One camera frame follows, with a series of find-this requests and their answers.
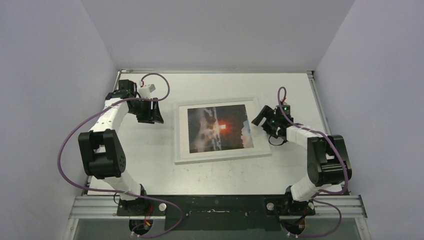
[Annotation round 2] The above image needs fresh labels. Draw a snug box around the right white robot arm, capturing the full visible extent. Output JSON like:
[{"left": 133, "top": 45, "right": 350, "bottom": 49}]
[{"left": 252, "top": 104, "right": 353, "bottom": 215}]

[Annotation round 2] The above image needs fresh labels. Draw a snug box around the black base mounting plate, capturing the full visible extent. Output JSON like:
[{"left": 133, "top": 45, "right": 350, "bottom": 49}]
[{"left": 116, "top": 194, "right": 316, "bottom": 231}]

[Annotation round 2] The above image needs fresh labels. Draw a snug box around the white picture frame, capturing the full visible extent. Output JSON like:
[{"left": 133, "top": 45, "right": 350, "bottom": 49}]
[{"left": 173, "top": 96, "right": 273, "bottom": 166}]

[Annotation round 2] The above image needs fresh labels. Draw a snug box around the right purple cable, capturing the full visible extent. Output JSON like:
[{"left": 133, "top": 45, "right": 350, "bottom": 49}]
[{"left": 276, "top": 86, "right": 350, "bottom": 239}]

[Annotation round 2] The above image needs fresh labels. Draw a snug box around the aluminium front rail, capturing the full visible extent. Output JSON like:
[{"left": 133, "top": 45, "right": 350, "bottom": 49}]
[{"left": 69, "top": 195, "right": 368, "bottom": 220}]

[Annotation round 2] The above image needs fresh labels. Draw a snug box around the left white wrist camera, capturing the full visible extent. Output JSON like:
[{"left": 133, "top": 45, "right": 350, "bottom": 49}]
[{"left": 137, "top": 84, "right": 156, "bottom": 99}]

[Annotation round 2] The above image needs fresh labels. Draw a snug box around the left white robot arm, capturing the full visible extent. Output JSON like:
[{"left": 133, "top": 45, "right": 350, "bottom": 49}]
[{"left": 78, "top": 79, "right": 164, "bottom": 216}]

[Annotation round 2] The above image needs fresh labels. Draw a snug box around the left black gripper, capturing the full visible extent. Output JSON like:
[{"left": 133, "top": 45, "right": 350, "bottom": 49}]
[{"left": 129, "top": 97, "right": 163, "bottom": 125}]

